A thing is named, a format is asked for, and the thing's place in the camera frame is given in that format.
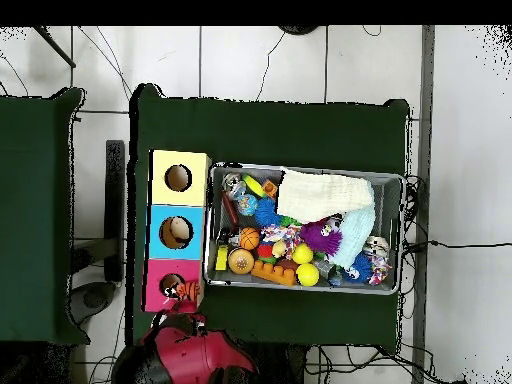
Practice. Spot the cream waffle cloth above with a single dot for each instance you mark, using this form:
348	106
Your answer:
324	196

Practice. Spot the striped tiger toy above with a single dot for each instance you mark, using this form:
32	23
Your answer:
186	290

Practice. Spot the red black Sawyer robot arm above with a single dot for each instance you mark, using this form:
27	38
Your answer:
192	360

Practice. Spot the wooden box with three holes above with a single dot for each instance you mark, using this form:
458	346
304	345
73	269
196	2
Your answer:
178	216

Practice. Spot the shallow clear mesh bin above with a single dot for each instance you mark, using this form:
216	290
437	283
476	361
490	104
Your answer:
388	192

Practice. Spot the large blue spiky ball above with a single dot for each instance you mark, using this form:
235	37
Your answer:
266	212

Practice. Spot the blue patterned ball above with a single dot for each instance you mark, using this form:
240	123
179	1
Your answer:
246	206

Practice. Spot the orange basketball toy ball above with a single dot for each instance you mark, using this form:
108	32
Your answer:
249	238

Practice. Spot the tan orange ball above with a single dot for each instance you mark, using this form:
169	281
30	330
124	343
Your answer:
240	261

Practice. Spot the yellow smiley ball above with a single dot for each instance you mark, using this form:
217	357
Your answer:
302	254

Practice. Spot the orange building block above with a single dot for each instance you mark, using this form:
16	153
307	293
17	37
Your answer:
274	274

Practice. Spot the purple spiky ball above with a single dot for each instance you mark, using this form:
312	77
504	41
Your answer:
322	238

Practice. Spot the plain yellow ball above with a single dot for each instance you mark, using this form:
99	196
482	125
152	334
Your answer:
307	274

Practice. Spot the light blue knitted cloth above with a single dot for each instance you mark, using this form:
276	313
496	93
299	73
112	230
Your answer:
356	236

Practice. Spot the dark green table cloth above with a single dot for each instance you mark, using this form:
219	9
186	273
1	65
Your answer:
176	120

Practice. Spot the black panel on stand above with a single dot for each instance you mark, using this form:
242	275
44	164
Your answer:
115	208

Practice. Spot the black round base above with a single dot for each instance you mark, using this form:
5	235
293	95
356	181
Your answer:
298	29

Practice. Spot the side table with green cloth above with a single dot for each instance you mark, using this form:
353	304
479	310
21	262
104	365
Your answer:
32	264

